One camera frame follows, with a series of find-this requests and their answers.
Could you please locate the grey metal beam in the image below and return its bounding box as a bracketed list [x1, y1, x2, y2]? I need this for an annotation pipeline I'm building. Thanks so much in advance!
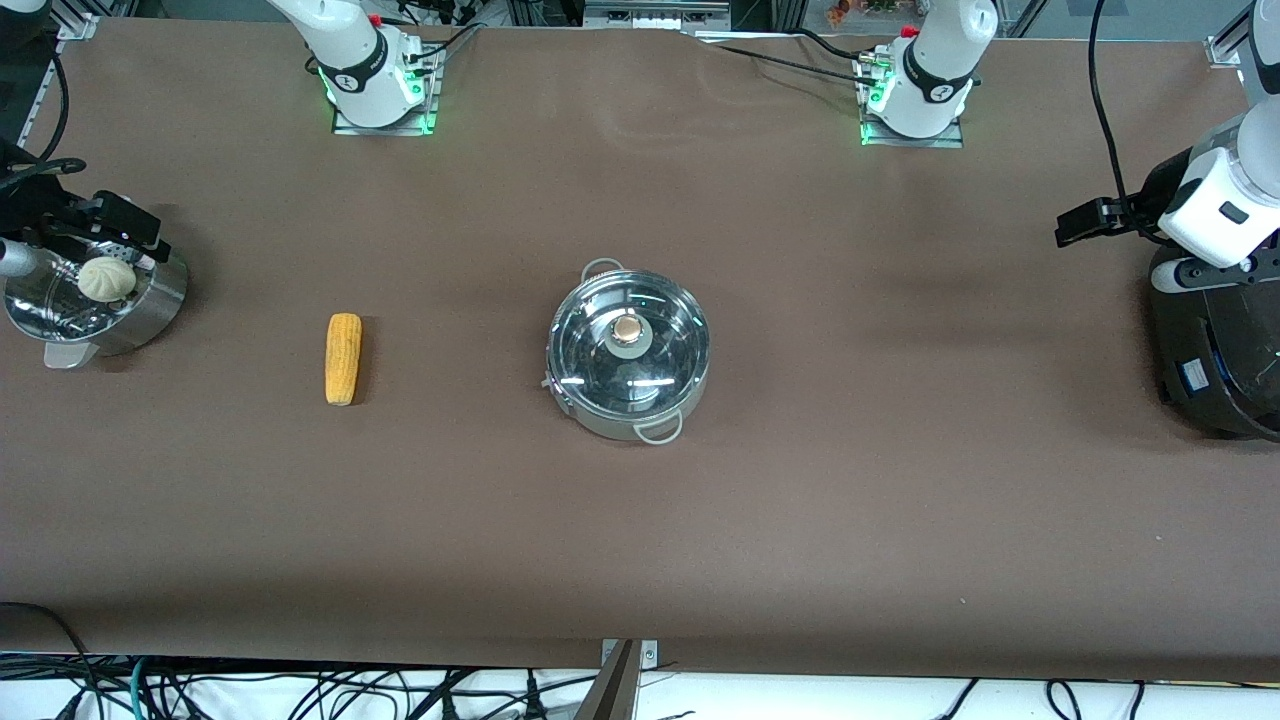
[573, 640, 642, 720]

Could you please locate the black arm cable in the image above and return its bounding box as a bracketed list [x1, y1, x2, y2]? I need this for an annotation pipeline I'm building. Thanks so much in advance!
[0, 50, 90, 203]
[1087, 0, 1167, 247]

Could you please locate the aluminium frame profile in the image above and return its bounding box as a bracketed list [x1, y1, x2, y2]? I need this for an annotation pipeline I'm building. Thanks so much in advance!
[1204, 8, 1257, 70]
[18, 12, 102, 151]

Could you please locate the yellow corn cob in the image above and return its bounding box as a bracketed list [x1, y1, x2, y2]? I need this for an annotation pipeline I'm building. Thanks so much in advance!
[325, 313, 363, 407]

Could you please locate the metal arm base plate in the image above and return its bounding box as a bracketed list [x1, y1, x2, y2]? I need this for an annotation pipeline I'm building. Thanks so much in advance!
[331, 40, 440, 137]
[858, 50, 967, 150]

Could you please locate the white steamed bun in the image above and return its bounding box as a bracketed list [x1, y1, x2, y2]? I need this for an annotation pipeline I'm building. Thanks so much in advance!
[78, 257, 137, 302]

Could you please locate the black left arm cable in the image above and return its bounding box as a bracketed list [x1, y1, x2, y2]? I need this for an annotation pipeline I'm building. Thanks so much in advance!
[1087, 0, 1167, 247]

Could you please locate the black floor cable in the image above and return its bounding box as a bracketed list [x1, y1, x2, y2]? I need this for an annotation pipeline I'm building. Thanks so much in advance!
[0, 600, 106, 720]

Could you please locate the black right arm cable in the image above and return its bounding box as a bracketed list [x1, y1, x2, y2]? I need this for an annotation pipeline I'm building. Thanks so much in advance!
[0, 50, 90, 203]

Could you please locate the grey equipment box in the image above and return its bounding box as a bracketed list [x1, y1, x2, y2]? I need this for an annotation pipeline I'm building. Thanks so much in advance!
[583, 0, 733, 31]

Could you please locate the steel pot with handles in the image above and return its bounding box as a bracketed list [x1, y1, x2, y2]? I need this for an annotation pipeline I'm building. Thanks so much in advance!
[545, 258, 713, 445]

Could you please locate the black rice cooker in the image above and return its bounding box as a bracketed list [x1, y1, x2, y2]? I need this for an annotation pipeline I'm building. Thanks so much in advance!
[1148, 245, 1280, 442]

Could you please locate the glass pot lid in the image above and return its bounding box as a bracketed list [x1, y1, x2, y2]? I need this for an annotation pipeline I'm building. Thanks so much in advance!
[549, 270, 711, 416]

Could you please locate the silver metal bracket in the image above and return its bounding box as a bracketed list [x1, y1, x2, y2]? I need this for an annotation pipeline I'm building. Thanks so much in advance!
[600, 639, 660, 673]

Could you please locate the black table cable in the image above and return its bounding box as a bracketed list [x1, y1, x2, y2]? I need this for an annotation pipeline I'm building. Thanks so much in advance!
[404, 20, 487, 65]
[690, 32, 883, 89]

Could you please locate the steel steamer pot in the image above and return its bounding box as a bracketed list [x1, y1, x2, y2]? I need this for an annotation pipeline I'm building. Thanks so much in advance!
[5, 245, 190, 371]

